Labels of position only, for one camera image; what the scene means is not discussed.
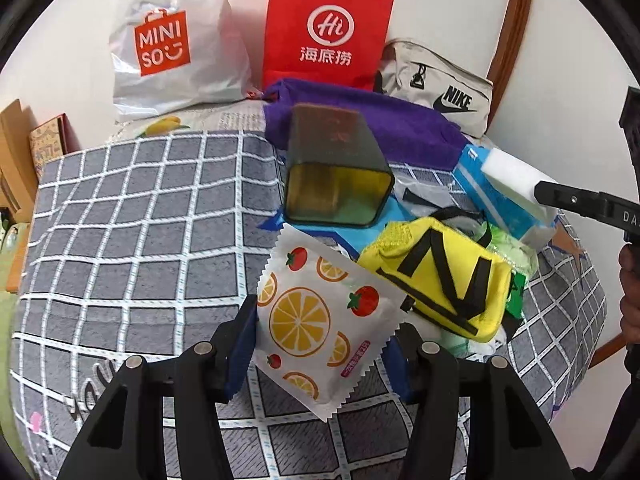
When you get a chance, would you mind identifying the grey Nike pouch bag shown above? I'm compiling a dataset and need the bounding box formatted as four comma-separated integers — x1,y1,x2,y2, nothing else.
378,39,494,139

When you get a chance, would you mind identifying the red paper shopping bag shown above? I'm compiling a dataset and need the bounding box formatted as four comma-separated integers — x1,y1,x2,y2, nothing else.
262,0,394,90

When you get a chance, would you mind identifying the dark green tin box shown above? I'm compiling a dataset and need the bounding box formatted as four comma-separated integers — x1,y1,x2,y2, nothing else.
283,104,395,228

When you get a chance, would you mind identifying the white fruit print bedsheet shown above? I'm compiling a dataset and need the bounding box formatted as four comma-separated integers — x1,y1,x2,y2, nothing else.
107,100,266,143

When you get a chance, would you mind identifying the orange fruit print packet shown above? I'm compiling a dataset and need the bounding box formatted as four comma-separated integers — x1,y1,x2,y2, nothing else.
254,224,409,422

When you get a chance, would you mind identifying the light green tissue pack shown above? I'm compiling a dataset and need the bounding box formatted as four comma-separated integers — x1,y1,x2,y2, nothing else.
488,224,538,281

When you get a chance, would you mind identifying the grey checkered blanket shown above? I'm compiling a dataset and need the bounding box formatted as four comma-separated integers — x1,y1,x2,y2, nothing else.
8,129,609,480

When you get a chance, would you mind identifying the brown wooden door frame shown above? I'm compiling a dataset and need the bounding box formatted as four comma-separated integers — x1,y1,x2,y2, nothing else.
487,0,532,122

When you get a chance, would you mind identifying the blue tissue pack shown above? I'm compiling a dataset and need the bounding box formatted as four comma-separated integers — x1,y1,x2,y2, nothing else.
454,144,556,250

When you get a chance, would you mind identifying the person right hand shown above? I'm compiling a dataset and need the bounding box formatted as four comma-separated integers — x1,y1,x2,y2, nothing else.
618,244,640,380

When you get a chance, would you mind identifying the white Miniso plastic bag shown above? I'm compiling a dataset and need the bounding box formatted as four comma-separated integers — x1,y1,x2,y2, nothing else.
108,0,252,122

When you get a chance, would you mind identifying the purple towel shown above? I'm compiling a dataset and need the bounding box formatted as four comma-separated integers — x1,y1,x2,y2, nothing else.
264,78,470,171

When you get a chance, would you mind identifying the brown decorated box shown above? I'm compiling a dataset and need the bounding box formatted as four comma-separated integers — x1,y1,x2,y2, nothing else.
28,114,80,180

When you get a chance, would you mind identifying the clear plastic bag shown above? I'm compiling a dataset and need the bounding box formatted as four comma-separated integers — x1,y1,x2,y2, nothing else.
394,176,485,221

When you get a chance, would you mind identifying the yellow black pouch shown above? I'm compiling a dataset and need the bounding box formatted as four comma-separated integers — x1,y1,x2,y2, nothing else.
358,206,513,344

